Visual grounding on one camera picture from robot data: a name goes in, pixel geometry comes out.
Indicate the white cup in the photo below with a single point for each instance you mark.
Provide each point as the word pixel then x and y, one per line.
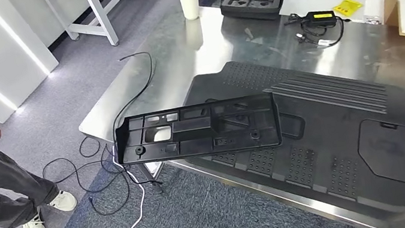
pixel 190 4

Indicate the black engine cover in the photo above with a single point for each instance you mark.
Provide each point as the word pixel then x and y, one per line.
pixel 327 118

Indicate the black plastic panel part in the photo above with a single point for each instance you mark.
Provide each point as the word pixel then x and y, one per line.
pixel 197 130

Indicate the white frame table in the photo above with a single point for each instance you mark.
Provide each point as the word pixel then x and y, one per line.
pixel 101 16

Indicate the stainless steel workbench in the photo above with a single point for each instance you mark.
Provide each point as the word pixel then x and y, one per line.
pixel 198 57

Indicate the yellow sticker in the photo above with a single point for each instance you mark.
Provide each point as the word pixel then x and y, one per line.
pixel 348 8

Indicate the white power strip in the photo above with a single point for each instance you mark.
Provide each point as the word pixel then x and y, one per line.
pixel 156 170

